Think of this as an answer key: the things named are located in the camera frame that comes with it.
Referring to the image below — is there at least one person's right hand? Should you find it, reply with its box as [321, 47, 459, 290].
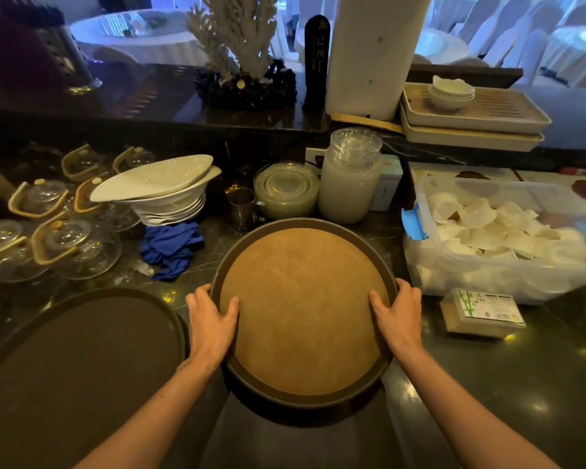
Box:
[369, 278, 424, 363]

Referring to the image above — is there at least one person's left hand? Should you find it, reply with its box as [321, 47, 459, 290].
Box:
[185, 283, 241, 372]

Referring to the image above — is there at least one round tray with cork mat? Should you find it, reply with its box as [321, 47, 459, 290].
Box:
[208, 218, 400, 410]

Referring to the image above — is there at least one person's right forearm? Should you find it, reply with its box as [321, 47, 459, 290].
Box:
[395, 346, 562, 469]

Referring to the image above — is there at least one person's left forearm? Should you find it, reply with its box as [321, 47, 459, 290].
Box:
[73, 355, 226, 469]

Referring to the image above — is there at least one blue cloth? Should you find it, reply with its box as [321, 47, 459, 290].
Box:
[139, 221, 205, 282]

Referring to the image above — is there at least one blue bin latch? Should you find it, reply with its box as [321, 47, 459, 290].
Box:
[401, 203, 428, 242]

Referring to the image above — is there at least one small metal cup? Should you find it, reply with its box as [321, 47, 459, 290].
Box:
[226, 186, 265, 232]

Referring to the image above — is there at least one toothpick box with green print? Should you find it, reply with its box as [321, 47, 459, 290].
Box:
[439, 287, 527, 339]

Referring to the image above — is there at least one frosted white jar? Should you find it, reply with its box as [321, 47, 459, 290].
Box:
[317, 150, 384, 225]

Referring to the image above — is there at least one white cardboard box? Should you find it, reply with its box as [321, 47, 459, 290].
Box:
[370, 154, 404, 212]

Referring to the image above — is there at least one clear plastic storage bin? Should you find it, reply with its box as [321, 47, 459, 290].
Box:
[402, 175, 586, 306]

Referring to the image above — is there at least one stack of clear round lids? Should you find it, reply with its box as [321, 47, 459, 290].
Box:
[253, 161, 321, 221]

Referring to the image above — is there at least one person's grey clothing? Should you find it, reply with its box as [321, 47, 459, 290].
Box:
[199, 381, 406, 469]

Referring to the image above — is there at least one pile of white ceramic spoons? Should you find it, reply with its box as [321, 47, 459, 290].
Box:
[427, 190, 586, 267]

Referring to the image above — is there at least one printed cardboard box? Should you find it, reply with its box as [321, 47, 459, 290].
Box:
[515, 167, 586, 218]
[409, 162, 521, 184]

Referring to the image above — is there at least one stack of glass dishes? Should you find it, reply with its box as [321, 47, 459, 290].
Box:
[329, 127, 384, 165]

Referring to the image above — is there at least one dark round tray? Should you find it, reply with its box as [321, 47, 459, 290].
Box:
[0, 287, 190, 469]

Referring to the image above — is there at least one wooden stick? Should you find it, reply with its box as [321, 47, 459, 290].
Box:
[330, 112, 405, 135]

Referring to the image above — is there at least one stack of small white bowls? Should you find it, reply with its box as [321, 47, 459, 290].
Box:
[428, 75, 476, 113]

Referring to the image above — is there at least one beige slotted tray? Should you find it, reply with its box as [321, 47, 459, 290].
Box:
[402, 82, 553, 135]

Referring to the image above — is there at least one black sign plaque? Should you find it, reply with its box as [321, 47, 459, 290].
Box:
[302, 14, 332, 112]

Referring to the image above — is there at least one white cylinder column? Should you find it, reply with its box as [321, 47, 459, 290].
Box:
[324, 0, 433, 122]

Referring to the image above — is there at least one white coral ornament black base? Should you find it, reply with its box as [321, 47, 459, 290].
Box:
[185, 0, 299, 112]

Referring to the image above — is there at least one round white banquet table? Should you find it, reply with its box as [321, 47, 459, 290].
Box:
[69, 8, 209, 67]

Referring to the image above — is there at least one row of white covered chairs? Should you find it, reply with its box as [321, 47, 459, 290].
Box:
[432, 0, 586, 69]

